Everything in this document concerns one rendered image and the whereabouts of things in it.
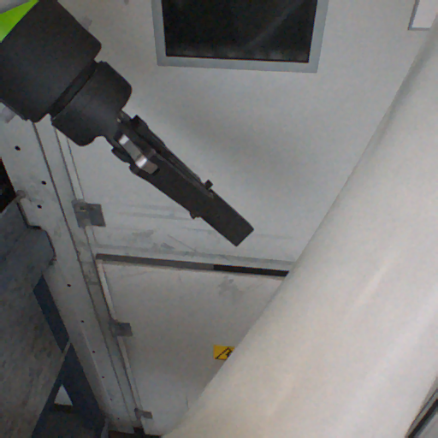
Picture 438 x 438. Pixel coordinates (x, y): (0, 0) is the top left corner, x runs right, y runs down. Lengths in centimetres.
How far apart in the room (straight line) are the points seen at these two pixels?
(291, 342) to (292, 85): 33
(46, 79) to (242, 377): 26
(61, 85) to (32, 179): 36
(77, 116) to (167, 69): 17
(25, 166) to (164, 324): 40
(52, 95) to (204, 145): 24
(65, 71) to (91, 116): 4
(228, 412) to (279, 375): 4
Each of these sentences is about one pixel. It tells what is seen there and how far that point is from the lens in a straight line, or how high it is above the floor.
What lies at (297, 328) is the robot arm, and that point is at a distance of 24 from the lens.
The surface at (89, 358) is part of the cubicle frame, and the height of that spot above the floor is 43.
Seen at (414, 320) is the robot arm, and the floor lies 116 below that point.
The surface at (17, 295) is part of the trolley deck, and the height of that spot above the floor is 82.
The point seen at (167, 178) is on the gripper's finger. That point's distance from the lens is 38.
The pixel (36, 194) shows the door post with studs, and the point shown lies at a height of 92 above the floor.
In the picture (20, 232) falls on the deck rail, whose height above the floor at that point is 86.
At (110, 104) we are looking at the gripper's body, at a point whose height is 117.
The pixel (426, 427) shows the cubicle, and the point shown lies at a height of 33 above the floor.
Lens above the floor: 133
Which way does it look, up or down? 42 degrees down
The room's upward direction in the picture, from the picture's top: straight up
